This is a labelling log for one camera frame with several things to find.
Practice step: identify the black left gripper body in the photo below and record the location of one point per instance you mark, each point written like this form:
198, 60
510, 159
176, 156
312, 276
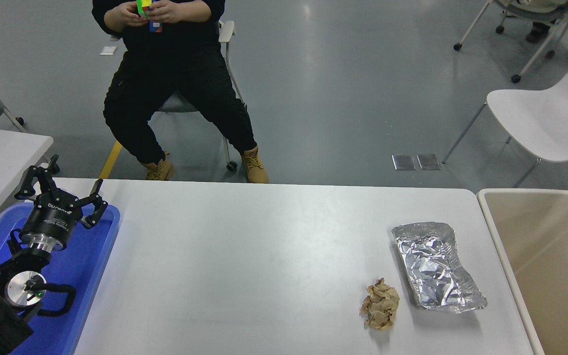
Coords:
52, 219

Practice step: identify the multicoloured puzzle cube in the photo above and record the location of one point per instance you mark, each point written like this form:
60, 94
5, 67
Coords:
143, 7

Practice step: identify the tan paper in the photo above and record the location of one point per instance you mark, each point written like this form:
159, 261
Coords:
380, 305

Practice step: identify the silver foil tray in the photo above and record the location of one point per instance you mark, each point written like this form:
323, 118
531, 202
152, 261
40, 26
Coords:
432, 266

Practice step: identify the person's right hand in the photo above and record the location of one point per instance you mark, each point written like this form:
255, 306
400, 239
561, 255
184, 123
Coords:
119, 17

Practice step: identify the person's left hand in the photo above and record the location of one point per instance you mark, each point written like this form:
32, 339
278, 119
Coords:
173, 10

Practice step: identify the yellow floor tape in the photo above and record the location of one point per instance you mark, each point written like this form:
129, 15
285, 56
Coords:
110, 160

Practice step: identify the blue plastic tray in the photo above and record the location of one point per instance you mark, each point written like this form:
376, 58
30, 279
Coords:
91, 256

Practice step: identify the person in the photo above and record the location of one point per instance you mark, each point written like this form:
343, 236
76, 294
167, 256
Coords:
538, 33
175, 88

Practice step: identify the white paper scrap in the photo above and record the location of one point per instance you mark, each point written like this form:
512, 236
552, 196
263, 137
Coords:
109, 50

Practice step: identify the metal floor plate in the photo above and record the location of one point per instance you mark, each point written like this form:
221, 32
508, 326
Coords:
404, 162
429, 161

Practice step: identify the large pale bin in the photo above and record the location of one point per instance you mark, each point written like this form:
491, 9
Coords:
550, 266

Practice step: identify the white shell chair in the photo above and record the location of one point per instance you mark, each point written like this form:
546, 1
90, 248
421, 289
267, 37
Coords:
550, 123

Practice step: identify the white-framed rolling chair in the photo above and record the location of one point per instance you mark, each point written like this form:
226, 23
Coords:
525, 15

